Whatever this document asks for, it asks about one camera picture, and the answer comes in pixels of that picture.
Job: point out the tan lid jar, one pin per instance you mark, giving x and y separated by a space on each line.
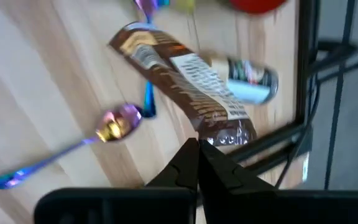
250 84

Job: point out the brown snack bar packet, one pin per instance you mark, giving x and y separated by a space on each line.
166 81

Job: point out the green yellow noodle packet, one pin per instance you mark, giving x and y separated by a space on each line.
185 4

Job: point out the black aluminium table frame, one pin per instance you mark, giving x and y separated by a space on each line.
304 62

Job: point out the red bowl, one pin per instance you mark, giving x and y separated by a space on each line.
256 3

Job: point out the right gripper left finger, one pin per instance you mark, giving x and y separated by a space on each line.
166 205

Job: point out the iridescent metal spoon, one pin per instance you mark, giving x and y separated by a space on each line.
118 123
149 102

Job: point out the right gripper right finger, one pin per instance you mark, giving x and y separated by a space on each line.
244 205

